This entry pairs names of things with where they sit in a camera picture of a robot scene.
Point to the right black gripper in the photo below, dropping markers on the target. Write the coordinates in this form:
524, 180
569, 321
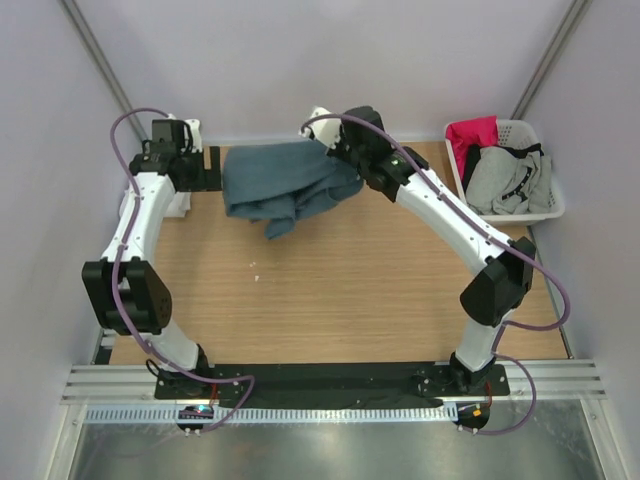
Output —
340, 144

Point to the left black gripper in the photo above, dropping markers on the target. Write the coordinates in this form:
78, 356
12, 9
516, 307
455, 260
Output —
199, 159

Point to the blue-grey t-shirt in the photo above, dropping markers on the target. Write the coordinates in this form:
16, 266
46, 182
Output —
282, 184

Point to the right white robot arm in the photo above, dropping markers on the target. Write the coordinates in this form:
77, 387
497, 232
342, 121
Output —
501, 267

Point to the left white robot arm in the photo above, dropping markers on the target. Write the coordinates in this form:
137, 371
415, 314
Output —
125, 291

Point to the folded white t-shirt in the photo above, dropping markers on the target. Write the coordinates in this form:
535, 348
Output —
179, 206

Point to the red t-shirt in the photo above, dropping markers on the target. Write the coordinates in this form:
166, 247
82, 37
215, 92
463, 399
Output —
482, 131

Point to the grey t-shirt black trim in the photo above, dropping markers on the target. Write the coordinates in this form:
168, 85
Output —
507, 181

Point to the white plastic laundry basket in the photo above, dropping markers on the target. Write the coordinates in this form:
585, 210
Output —
519, 135

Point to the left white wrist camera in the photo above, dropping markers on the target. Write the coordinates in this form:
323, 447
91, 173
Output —
193, 138

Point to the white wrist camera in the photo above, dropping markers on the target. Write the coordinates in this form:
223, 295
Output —
324, 128
193, 138

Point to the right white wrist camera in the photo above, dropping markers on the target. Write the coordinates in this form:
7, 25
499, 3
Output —
324, 128

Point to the left aluminium corner post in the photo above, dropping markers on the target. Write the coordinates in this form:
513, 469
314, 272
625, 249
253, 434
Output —
93, 48

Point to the aluminium corner post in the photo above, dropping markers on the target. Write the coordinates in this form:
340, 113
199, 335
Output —
559, 41
93, 48

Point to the right aluminium corner post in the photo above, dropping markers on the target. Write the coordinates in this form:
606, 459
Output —
559, 41

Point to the white slotted cable duct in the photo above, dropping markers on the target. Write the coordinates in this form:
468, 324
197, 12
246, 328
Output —
201, 414

